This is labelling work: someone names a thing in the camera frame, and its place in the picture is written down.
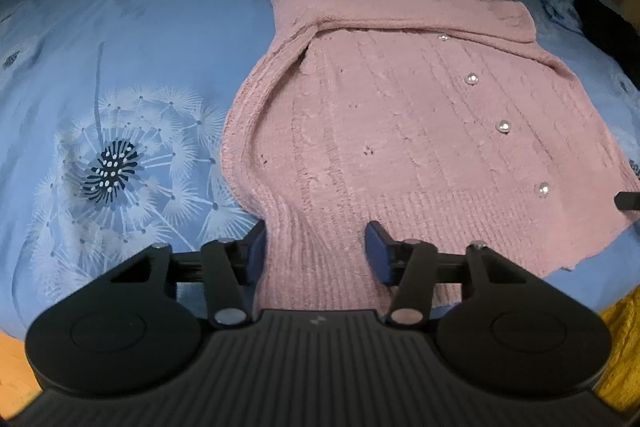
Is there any blue dandelion print bedsheet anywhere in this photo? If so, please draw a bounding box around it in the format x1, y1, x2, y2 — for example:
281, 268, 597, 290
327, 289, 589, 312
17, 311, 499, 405
0, 0, 640, 325

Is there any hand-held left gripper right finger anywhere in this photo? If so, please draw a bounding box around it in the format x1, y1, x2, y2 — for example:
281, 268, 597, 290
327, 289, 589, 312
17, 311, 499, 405
363, 220, 582, 328

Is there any pink knitted cardigan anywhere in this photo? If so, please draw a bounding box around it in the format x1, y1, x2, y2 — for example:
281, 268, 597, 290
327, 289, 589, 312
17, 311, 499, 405
220, 0, 640, 312

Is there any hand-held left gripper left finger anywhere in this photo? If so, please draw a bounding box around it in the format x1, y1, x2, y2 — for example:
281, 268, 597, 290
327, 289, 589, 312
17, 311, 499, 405
59, 220, 269, 329

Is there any black cloth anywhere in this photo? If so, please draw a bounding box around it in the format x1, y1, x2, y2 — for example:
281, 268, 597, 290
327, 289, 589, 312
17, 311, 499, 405
572, 0, 640, 88

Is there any yellow cloth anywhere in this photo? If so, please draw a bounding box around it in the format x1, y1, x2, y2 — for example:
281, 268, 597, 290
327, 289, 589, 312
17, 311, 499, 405
596, 281, 640, 409

